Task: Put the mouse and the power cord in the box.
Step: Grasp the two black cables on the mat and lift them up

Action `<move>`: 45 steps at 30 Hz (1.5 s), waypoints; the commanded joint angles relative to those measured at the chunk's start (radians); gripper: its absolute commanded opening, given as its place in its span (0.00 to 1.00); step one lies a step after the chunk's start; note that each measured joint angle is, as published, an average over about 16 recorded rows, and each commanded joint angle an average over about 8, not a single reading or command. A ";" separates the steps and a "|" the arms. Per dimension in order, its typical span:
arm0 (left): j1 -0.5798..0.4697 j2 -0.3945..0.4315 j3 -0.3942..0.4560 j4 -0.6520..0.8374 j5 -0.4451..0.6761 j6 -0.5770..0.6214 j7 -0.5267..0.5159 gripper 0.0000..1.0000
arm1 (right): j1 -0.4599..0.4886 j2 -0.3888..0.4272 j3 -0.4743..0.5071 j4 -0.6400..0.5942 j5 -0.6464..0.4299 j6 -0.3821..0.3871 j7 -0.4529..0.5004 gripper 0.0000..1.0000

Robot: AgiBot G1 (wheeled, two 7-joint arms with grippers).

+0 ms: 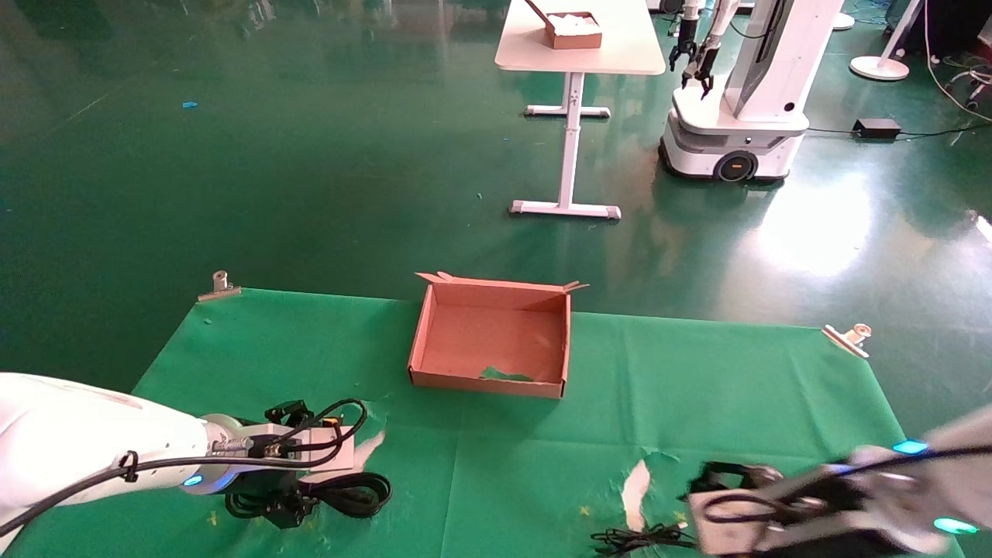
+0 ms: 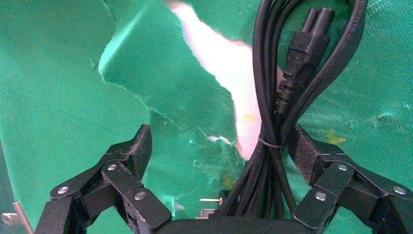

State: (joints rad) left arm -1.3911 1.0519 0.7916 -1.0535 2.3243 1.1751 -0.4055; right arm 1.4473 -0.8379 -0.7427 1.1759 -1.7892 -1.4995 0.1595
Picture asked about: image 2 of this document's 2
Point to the silver metal table clip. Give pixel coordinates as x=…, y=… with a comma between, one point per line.
x=8, y=219

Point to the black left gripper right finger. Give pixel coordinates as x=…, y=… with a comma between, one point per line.
x=335, y=181

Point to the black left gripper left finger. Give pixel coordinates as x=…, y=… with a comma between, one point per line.
x=122, y=177

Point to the torn green table cloth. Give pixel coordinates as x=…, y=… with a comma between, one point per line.
x=64, y=80

